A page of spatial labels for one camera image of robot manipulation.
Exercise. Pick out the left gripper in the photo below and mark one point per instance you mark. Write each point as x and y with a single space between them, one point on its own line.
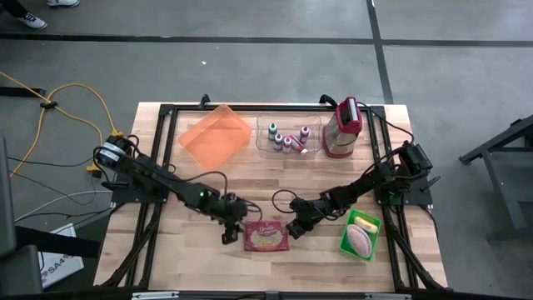
231 210

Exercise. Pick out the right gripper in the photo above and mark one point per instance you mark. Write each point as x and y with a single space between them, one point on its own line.
310 210

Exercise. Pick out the red popcorn packet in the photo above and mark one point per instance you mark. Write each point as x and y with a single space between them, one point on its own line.
266 237

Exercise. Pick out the green plastic basket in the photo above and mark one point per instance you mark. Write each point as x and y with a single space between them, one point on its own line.
345 246

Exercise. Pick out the pink sugared toy bun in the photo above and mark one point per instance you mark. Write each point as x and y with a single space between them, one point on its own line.
359 241

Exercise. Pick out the orange food colouring bottle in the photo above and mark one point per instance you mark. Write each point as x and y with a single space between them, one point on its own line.
297 143

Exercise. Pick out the pink food colouring bottle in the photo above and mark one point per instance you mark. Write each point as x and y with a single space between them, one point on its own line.
287 143

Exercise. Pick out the purple food colouring bottle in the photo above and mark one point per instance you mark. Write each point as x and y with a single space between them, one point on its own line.
278 141

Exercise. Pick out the dark red food colouring bottle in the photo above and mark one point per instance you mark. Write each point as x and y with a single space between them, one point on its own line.
305 132

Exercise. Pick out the green food colouring bottle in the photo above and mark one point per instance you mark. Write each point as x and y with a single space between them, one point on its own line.
272 130

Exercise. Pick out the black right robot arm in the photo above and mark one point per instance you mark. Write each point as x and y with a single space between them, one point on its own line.
366 185

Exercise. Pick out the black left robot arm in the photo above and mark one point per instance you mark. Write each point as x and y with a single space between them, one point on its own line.
166 185

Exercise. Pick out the orange translucent plastic tray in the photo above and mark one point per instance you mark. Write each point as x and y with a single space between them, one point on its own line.
216 137

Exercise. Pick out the clear plastic bin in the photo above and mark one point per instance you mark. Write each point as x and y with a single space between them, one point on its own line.
264 121

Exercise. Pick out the black slanted bar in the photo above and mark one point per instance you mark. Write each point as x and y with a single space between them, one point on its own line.
62 246

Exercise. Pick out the white printed box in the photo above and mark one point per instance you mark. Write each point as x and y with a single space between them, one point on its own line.
62 268

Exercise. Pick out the black metal stand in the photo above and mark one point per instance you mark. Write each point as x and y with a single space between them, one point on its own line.
506 196

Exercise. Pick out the dark grey equipment cabinet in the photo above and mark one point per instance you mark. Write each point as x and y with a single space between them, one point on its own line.
16 271

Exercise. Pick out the black flat floor bar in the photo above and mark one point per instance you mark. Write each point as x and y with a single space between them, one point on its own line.
21 92

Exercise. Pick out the person's shoe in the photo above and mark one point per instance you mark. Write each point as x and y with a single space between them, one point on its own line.
62 3
33 21

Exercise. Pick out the person's leg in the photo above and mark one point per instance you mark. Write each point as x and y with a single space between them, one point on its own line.
12 6

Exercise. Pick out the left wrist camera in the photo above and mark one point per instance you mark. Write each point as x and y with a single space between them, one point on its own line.
231 235

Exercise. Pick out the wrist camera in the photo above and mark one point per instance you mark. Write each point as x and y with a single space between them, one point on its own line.
231 235
295 231

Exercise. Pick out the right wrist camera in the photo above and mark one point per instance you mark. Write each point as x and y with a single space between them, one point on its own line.
295 231

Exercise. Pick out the black aluminium table frame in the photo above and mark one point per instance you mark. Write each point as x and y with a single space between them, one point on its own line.
291 108

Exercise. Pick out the black frame clamp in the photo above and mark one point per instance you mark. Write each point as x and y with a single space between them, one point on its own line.
327 100
204 101

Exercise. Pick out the silver metal bracket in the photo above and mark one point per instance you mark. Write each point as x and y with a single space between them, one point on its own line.
387 296
154 296

